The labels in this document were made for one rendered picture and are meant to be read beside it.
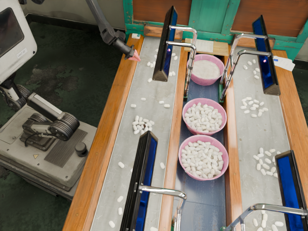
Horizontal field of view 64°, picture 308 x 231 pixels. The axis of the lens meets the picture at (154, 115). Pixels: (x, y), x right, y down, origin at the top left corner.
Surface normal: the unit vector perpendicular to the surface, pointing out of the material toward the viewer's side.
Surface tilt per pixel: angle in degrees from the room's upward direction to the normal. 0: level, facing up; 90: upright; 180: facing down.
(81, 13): 90
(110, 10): 90
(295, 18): 90
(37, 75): 0
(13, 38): 90
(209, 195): 0
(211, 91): 0
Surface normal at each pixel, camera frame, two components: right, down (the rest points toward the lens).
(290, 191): -0.82, -0.44
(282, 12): -0.14, 0.79
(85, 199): 0.03, -0.60
